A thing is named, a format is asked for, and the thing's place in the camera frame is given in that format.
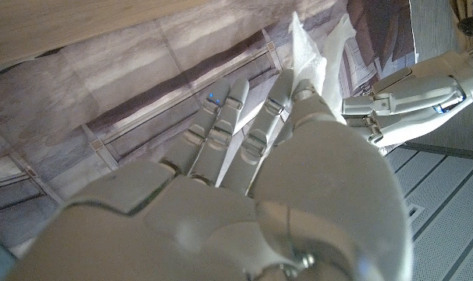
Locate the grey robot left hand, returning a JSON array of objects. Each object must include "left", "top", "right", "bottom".
[{"left": 340, "top": 45, "right": 473, "bottom": 151}]

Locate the printed room backdrop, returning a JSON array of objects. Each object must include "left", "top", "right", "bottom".
[{"left": 0, "top": 0, "right": 417, "bottom": 258}]

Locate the white gauze bandage strip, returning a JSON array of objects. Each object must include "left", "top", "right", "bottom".
[{"left": 287, "top": 10, "right": 357, "bottom": 126}]

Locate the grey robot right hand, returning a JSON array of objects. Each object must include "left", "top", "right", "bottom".
[{"left": 4, "top": 69, "right": 413, "bottom": 281}]

